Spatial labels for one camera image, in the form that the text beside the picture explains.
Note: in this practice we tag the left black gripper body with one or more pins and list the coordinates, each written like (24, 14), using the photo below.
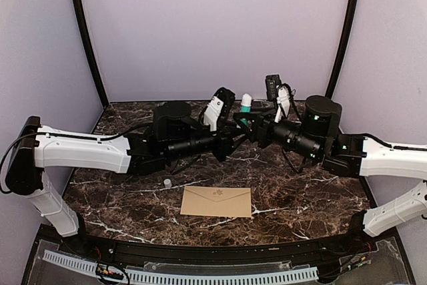
(222, 151)

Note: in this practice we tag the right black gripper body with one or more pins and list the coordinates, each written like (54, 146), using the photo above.
(265, 137)

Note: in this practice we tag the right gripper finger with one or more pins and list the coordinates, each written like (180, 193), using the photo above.
(254, 114)
(248, 124)

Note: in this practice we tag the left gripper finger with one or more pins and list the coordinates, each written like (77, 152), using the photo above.
(233, 128)
(237, 140)

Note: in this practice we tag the green white glue stick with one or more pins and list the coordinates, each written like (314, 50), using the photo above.
(246, 103)

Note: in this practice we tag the brown kraft paper envelope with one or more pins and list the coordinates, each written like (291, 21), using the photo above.
(216, 202)

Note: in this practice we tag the white glue stick cap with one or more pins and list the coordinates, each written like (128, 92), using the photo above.
(167, 183)

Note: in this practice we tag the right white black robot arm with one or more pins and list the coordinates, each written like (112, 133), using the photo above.
(317, 137)

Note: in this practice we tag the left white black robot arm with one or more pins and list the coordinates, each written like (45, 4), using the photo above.
(141, 150)

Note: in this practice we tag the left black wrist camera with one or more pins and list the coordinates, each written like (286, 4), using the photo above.
(214, 115)

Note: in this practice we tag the white slotted cable duct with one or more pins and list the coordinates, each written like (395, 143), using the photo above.
(163, 273)

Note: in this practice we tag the black curved front rail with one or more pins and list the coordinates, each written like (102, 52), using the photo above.
(322, 250)

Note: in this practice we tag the right black frame post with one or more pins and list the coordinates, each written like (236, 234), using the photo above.
(342, 47)

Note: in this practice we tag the black frame post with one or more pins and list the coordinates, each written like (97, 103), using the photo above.
(342, 47)
(89, 52)

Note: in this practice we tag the left black frame post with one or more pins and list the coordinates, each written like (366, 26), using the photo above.
(89, 52)

